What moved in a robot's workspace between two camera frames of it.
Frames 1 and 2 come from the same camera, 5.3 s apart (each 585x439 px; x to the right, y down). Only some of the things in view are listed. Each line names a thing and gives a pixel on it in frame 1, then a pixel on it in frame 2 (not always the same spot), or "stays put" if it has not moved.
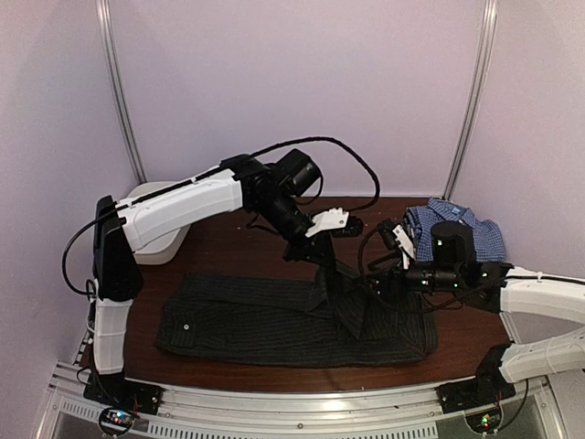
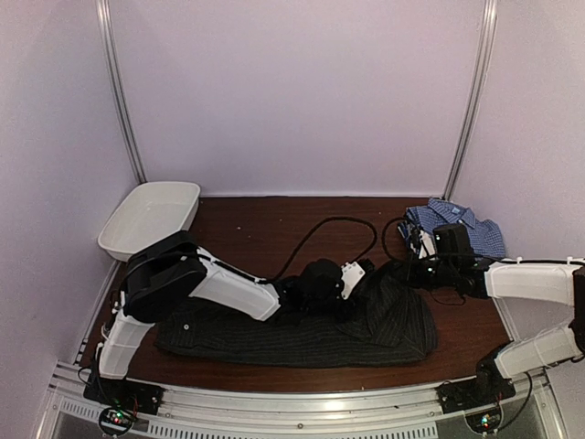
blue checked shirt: (488, 241) stays put
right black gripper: (384, 281) -> (410, 275)
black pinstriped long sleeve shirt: (327, 319) stays put
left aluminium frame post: (104, 23) stays put
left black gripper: (310, 251) -> (345, 315)
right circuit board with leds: (485, 422) stays put
